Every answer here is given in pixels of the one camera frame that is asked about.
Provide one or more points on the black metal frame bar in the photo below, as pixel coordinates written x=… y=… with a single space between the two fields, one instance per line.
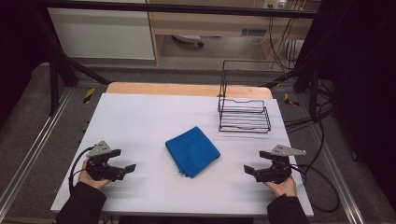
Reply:
x=186 y=8

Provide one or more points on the white power strip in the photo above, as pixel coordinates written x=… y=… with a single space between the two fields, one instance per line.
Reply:
x=275 y=3

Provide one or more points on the white chair base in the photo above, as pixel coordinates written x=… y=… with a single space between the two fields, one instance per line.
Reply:
x=186 y=39

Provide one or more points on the black metal stand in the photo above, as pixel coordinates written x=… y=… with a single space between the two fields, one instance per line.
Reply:
x=313 y=87
x=54 y=84

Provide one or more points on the white cabinet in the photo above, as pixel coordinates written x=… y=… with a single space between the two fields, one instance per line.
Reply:
x=99 y=34

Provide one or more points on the black curtain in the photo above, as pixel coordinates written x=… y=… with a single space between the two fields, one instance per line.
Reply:
x=18 y=46
x=364 y=77

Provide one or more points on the white table mat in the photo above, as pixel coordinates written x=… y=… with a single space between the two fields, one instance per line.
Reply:
x=140 y=124

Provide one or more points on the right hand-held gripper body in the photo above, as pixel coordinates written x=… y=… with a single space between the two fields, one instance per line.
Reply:
x=277 y=172

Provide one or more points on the person's right hand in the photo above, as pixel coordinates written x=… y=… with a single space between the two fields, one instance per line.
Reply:
x=285 y=188

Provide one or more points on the aluminium floor rail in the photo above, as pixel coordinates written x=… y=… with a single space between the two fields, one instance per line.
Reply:
x=342 y=186
x=31 y=155

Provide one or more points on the blue towel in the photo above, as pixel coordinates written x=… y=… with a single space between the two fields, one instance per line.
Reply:
x=193 y=151

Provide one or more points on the yellow black tape strip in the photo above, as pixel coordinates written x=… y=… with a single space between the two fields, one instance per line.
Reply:
x=89 y=95
x=290 y=100

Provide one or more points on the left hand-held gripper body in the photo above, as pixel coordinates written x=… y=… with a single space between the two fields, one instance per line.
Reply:
x=99 y=169

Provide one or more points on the person's left hand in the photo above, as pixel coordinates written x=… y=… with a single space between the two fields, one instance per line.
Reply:
x=90 y=182

